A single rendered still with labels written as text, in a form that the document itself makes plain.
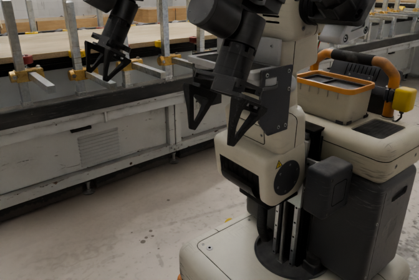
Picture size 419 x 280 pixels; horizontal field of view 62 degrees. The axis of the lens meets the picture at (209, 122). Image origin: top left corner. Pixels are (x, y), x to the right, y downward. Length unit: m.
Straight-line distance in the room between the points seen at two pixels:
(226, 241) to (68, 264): 0.80
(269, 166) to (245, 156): 0.08
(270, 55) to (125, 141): 1.62
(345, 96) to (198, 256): 0.77
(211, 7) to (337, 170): 0.64
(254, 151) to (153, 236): 1.10
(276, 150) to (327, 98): 0.31
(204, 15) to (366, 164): 0.72
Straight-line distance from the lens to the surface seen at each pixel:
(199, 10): 0.52
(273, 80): 0.78
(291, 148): 0.95
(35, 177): 2.20
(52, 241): 2.04
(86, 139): 2.20
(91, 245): 1.94
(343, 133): 1.10
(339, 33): 0.75
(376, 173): 1.08
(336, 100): 1.14
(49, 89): 1.47
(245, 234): 1.48
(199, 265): 1.36
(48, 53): 1.92
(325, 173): 0.98
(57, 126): 1.87
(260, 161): 0.91
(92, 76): 1.73
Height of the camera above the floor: 1.22
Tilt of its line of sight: 22 degrees down
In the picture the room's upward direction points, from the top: straight up
